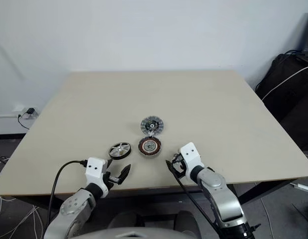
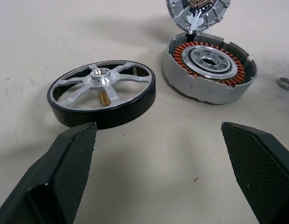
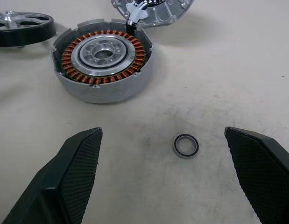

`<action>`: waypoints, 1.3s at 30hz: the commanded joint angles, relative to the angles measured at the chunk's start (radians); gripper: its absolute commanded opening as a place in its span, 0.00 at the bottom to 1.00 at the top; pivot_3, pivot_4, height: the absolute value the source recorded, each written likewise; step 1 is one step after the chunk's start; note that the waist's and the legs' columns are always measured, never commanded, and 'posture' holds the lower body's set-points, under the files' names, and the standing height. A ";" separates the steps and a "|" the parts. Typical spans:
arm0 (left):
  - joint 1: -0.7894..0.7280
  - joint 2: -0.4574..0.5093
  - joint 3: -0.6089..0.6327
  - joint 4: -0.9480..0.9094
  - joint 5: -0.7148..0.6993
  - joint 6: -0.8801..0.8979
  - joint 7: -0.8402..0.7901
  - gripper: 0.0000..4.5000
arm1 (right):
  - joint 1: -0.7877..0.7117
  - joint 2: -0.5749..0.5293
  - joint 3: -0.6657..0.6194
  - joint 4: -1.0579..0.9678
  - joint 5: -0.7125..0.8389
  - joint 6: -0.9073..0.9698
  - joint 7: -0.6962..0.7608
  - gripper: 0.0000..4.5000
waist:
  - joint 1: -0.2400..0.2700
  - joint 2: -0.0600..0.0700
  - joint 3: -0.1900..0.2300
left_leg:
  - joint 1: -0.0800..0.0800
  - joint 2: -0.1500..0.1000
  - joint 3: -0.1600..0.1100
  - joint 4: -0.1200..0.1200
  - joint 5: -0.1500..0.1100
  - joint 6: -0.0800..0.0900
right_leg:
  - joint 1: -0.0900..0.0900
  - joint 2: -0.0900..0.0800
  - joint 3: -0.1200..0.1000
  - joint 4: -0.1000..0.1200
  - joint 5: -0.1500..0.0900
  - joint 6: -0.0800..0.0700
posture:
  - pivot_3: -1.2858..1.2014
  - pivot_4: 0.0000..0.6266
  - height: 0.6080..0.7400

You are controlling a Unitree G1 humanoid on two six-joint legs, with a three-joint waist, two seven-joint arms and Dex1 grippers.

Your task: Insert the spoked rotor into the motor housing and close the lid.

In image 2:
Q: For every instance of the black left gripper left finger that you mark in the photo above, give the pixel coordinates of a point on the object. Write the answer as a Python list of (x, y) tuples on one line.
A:
[(53, 175)]

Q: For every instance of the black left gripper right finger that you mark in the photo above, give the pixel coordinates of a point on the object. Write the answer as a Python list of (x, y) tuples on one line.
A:
[(263, 168)]

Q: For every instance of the grey round disc object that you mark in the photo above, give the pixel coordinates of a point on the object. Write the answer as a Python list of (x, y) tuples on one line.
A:
[(205, 91)]

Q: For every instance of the black rotor wheel with spokes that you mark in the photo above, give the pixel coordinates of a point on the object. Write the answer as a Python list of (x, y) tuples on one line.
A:
[(135, 106)]

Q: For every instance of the round circuit board cover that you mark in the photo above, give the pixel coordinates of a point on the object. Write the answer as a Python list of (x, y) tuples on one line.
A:
[(177, 14)]

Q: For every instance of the small brass pin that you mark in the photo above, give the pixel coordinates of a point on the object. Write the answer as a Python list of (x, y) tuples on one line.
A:
[(103, 98)]

